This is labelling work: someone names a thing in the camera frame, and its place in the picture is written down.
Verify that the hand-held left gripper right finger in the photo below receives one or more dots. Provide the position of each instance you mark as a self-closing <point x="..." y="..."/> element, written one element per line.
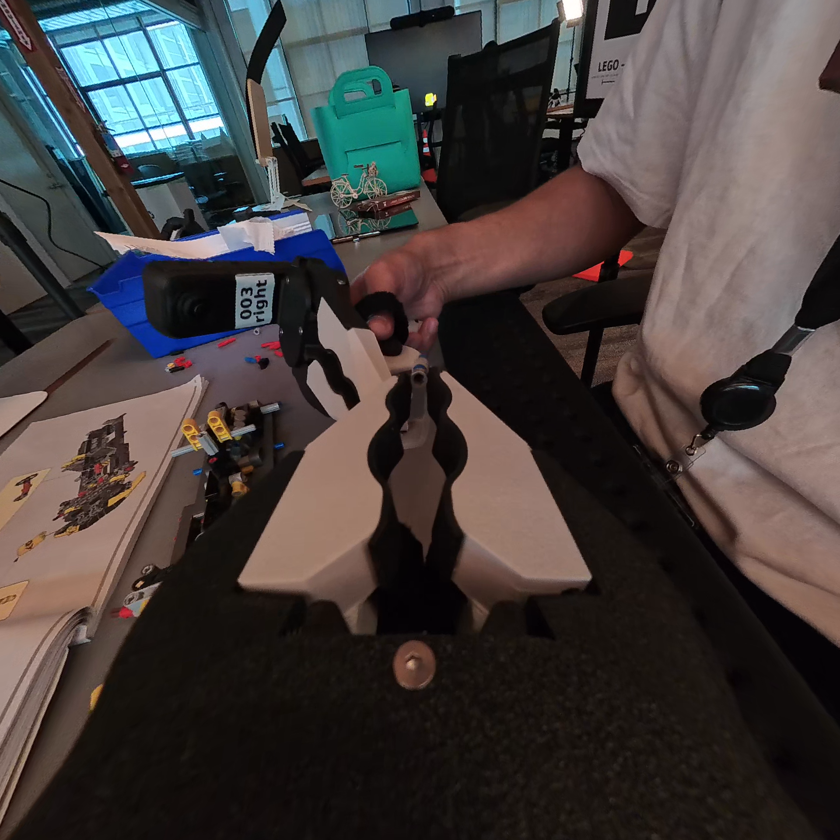
<point x="518" y="512"/>

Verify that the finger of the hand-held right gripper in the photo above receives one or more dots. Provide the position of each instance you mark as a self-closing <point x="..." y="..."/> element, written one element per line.
<point x="325" y="387"/>
<point x="364" y="361"/>

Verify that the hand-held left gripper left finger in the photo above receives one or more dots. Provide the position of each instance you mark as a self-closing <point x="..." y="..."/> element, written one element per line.
<point x="315" y="512"/>

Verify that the lego car chassis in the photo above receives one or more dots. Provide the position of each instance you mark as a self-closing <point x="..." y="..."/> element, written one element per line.
<point x="243" y="453"/>

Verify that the lego instruction booklet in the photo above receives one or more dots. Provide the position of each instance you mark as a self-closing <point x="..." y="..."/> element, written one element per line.
<point x="65" y="558"/>

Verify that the person's right forearm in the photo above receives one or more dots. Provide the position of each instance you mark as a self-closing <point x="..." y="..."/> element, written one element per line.
<point x="525" y="236"/>

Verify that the person's right hand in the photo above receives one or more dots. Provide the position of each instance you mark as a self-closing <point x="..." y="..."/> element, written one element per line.
<point x="413" y="275"/>

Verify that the pile of red blue pins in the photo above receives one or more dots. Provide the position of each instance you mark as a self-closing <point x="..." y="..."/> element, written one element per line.
<point x="262" y="361"/>

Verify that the small red black pin cluster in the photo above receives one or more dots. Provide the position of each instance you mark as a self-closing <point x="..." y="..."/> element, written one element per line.
<point x="178" y="365"/>

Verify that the blue plastic bin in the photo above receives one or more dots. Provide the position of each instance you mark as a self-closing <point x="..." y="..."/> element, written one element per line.
<point x="124" y="295"/>

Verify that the white plastic bag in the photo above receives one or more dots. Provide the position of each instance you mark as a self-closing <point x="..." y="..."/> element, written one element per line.
<point x="249" y="233"/>

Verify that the white cabinet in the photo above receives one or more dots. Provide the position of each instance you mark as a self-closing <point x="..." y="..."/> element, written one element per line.
<point x="164" y="203"/>

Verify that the stack of flat boxes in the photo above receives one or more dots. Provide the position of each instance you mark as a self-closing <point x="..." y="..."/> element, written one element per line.
<point x="394" y="200"/>

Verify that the red fire extinguisher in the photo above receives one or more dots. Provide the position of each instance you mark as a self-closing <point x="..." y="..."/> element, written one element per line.
<point x="118" y="151"/>

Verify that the small toy bicycle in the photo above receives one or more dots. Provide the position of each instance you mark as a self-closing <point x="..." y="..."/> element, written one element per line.
<point x="344" y="180"/>

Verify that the orange traffic cone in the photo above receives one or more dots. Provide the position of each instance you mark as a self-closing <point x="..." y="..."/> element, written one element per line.
<point x="430" y="176"/>
<point x="604" y="269"/>

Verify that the white document stand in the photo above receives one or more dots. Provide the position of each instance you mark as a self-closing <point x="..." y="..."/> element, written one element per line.
<point x="19" y="413"/>

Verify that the wooden pillar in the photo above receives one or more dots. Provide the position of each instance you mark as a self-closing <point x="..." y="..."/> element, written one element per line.
<point x="79" y="118"/>

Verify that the teal plastic carry case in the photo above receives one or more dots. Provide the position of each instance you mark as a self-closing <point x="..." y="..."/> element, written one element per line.
<point x="367" y="131"/>

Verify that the black office chair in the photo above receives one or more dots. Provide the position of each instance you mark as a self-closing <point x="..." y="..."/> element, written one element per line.
<point x="499" y="118"/>

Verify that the large dark monitor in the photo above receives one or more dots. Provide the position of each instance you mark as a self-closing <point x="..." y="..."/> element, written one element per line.
<point x="420" y="59"/>

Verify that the person in white shirt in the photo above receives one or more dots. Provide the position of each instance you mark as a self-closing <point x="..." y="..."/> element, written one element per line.
<point x="722" y="197"/>

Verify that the black framed marker sign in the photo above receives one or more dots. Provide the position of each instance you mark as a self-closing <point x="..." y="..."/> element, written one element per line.
<point x="590" y="39"/>

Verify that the bright work light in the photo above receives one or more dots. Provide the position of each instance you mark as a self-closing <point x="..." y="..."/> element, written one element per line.
<point x="571" y="10"/>

